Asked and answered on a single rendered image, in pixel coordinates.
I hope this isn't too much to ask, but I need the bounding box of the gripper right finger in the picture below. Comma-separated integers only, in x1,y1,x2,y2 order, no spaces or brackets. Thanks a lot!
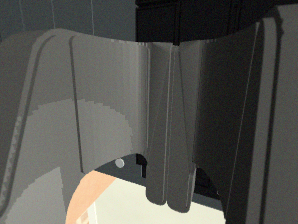
167,4,298,224

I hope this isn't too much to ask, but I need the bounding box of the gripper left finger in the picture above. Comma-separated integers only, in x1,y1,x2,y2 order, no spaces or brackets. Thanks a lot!
0,28,176,224

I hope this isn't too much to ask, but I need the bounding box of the black storage rack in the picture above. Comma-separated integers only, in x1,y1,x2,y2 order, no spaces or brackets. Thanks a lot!
0,0,298,212

